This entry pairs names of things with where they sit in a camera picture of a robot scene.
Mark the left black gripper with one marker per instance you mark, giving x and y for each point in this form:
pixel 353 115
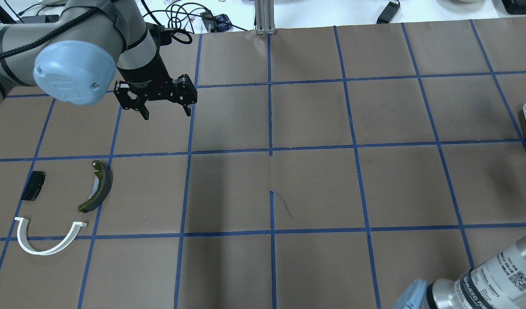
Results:
pixel 147 77

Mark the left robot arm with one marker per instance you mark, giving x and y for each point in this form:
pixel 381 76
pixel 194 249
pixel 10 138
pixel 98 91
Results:
pixel 95 43

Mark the olive brake shoe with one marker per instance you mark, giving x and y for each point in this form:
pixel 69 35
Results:
pixel 103 180

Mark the black brake pad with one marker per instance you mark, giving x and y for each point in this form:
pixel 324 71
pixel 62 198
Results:
pixel 34 186

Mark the black power adapter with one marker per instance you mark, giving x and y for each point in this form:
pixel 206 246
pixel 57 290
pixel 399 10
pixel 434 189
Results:
pixel 389 12

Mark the aluminium frame post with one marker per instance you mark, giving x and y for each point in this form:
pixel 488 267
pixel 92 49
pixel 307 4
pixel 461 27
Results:
pixel 264 17

